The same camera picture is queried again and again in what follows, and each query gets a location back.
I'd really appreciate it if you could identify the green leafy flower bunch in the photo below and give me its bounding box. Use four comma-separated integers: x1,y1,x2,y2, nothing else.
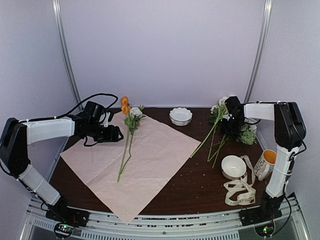
207,122,257,169

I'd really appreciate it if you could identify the left aluminium frame post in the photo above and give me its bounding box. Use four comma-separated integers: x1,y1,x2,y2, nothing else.
52,0,83,111

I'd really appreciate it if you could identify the right aluminium frame post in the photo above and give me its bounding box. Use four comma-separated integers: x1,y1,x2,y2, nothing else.
244,0,273,103

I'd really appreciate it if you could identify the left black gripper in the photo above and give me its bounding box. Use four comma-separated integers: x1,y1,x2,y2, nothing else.
87,121,124,143

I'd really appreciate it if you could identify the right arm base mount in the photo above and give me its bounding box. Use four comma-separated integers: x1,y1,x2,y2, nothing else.
238,207,282,227

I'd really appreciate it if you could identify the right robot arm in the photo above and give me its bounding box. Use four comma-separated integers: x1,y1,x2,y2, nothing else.
222,96,306,221

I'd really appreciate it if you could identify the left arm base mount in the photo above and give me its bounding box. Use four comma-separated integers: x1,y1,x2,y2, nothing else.
45,207,90,227

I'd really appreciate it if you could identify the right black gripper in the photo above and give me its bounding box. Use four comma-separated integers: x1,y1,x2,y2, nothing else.
220,115,245,137

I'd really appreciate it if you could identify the pink wrapping paper sheet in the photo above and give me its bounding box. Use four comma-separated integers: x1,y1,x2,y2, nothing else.
60,116,200,225

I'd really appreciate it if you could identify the aluminium frame post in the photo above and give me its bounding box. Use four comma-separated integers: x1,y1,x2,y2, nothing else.
52,0,83,111
244,0,273,103

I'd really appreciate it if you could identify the cream printed ribbon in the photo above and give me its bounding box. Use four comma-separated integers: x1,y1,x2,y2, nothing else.
223,155,256,206

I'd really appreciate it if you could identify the white rose flower stem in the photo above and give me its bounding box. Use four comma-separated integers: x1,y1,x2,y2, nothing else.
190,96,228,159

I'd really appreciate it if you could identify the small scalloped white bowl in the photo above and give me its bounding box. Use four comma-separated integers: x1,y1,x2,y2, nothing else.
169,107,193,127

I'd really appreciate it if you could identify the white mug yellow inside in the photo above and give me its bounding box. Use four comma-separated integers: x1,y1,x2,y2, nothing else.
253,149,277,181

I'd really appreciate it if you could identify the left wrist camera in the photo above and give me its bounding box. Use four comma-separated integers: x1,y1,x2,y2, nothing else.
99,111,114,127

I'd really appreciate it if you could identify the orange flower stem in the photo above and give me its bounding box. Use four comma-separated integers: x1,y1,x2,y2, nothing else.
117,96,131,182

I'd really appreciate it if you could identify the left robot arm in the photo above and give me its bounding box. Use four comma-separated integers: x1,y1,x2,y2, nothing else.
0,101,124,222

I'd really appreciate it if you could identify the round white bowl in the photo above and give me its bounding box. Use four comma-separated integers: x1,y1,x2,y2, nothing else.
221,155,247,180

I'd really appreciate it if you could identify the aluminium front rail base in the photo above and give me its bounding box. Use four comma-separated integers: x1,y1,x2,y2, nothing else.
18,196,311,240

